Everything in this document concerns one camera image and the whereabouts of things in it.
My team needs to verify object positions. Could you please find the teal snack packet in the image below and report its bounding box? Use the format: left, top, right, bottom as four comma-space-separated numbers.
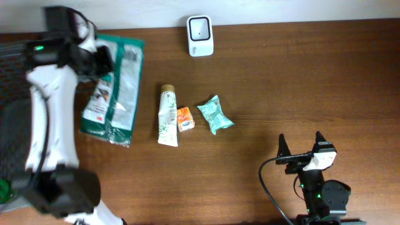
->
197, 95, 234, 135

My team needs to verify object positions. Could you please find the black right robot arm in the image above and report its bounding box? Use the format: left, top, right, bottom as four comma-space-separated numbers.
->
276, 131, 366, 224

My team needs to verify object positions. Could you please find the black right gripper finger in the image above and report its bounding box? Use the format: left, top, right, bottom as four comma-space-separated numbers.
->
316, 131, 326, 143
277, 134, 291, 157

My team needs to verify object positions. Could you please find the white barcode scanner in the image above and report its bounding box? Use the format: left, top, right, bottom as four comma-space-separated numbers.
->
186, 15, 214, 58

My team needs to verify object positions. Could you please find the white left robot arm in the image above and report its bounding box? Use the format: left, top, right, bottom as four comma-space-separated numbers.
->
11, 6, 124, 225

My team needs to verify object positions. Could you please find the grey plastic mesh basket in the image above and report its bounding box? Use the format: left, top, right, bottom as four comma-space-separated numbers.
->
1, 41, 31, 213

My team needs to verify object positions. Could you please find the white cream tube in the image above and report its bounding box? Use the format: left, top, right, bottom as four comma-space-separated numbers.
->
157, 84, 178, 147

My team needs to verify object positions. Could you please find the small orange carton box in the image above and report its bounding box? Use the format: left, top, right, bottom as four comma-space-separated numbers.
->
177, 107, 195, 132

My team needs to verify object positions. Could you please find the green lidded jar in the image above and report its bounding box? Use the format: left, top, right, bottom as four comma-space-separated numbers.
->
0, 179, 13, 204

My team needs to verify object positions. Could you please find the green wipes packet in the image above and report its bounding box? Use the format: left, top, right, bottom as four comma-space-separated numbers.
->
80, 34, 145, 148

